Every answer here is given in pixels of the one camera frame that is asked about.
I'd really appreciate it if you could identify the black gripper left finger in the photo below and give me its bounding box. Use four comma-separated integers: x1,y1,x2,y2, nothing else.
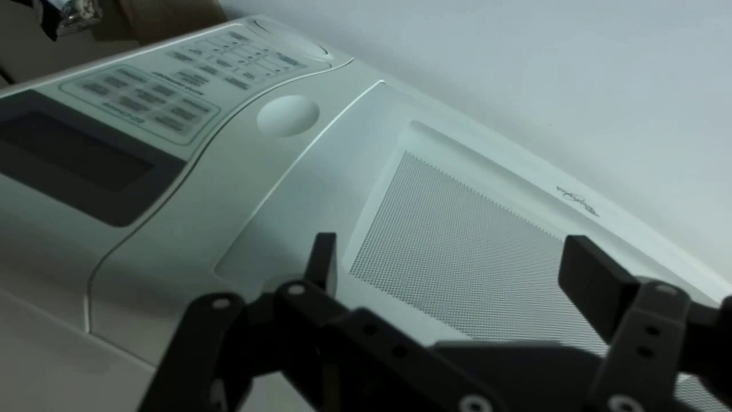
135,231,491,412

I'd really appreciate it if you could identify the white microwave oven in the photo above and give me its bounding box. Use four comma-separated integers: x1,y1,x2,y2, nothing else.
0,11,732,412

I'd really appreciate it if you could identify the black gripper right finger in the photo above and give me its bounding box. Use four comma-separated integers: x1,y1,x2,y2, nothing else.
558,233,732,412

